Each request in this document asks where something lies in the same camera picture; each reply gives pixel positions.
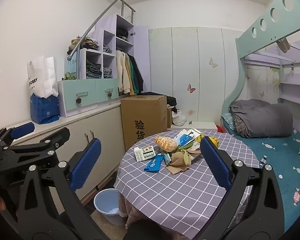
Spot grey duvet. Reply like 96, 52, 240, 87
229, 99, 294, 138

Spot white and green carton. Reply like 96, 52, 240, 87
187, 140, 203, 154

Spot mint bunk bed frame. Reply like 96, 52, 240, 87
221, 0, 300, 140

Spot grey metal handrail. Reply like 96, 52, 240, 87
67, 0, 136, 80

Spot folded dark clothes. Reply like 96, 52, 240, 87
86, 60, 102, 79

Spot newspaper print wrapping paper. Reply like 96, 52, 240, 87
164, 151, 203, 176

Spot beige hanging jacket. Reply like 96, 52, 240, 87
115, 50, 133, 96

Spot cream low cabinet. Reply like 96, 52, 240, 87
0, 102, 127, 205

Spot white paper bag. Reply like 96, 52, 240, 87
27, 55, 59, 98

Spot green hanging garment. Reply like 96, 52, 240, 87
129, 55, 138, 94

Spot purple stair shelf cabinet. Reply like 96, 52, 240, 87
57, 14, 151, 118

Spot large cardboard box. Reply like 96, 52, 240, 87
120, 95, 168, 152

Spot blue plastic package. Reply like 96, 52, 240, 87
30, 93, 61, 125

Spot wide mint drawer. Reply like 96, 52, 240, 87
61, 79, 98, 112

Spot dark hanging jacket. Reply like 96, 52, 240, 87
132, 55, 144, 94

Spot purple checked tablecloth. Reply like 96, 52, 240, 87
114, 130, 262, 239

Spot white medicine box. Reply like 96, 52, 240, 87
134, 145, 156, 162

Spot light blue plastic bin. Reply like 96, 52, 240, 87
93, 188, 125, 227

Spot pile of brown clothes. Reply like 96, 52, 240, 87
67, 37, 100, 53

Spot teal candy print bedsheet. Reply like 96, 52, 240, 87
221, 115, 300, 235

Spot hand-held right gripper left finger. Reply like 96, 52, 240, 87
5, 138, 123, 240

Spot blue snack packet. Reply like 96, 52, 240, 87
143, 153, 171, 173

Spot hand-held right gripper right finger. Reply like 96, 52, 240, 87
190, 136, 287, 240

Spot blue checked pillow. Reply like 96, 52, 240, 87
220, 112, 235, 131

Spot narrow mint drawer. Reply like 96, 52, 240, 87
96, 78, 119, 105

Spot small green plant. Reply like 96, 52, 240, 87
63, 71, 78, 81

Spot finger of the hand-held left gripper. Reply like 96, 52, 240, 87
0, 122, 36, 151
4, 127, 71, 157

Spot orange patterned packet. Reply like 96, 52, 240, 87
154, 135, 178, 152

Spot red box with white top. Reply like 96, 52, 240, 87
170, 121, 226, 133

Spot black clothes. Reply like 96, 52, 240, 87
116, 27, 130, 42

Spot white wardrobe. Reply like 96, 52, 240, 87
148, 27, 245, 130

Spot white and blue carton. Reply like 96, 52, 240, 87
174, 128, 202, 147

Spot white plastic bag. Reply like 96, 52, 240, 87
172, 109, 187, 127

